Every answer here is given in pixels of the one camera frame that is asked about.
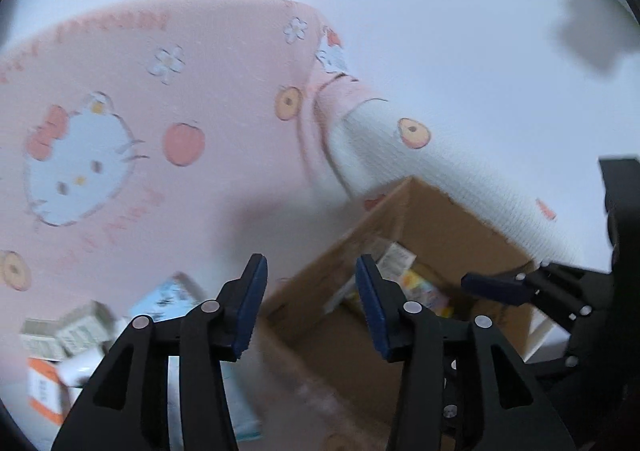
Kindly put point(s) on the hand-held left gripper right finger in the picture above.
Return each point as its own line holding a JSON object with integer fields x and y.
{"x": 372, "y": 306}

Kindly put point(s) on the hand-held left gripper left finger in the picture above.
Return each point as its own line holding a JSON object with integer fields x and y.
{"x": 250, "y": 306}

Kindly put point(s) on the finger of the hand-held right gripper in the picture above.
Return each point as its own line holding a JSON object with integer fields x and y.
{"x": 451, "y": 391}
{"x": 495, "y": 287}

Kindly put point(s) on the white cube box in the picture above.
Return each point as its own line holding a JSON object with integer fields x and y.
{"x": 395, "y": 258}

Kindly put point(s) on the yellow colourful toy box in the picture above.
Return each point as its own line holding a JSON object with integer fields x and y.
{"x": 425, "y": 292}

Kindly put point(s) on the brown cardboard box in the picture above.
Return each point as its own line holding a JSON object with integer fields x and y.
{"x": 320, "y": 371}

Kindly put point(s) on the white green printed box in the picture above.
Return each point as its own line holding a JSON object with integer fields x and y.
{"x": 85, "y": 328}
{"x": 42, "y": 338}

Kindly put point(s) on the white paper roll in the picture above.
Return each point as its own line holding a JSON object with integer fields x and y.
{"x": 82, "y": 368}

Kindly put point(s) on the orange and white box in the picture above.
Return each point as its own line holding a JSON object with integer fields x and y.
{"x": 47, "y": 388}

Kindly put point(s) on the pink cat printed blanket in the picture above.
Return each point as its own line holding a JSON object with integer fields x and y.
{"x": 200, "y": 81}

